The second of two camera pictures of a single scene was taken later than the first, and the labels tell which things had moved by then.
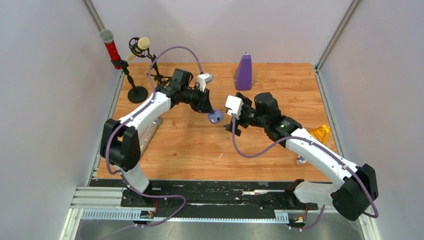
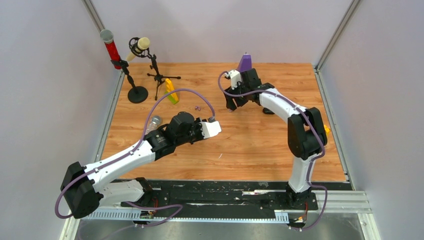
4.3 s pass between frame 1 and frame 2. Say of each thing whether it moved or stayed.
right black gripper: moved
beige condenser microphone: stayed
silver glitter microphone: stayed
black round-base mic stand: stayed
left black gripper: moved
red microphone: stayed
